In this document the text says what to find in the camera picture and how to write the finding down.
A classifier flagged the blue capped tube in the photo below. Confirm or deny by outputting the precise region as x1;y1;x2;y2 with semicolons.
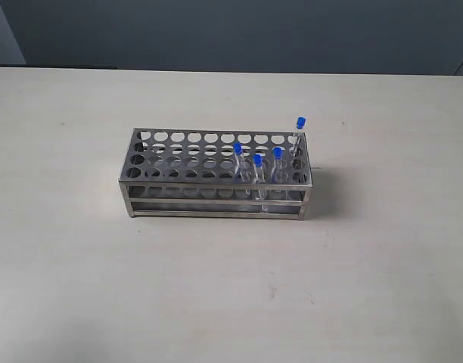
291;116;306;156
233;142;248;182
272;147;285;184
253;154;267;201

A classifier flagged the stainless steel test tube rack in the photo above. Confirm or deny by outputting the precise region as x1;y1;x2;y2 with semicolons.
119;128;313;220

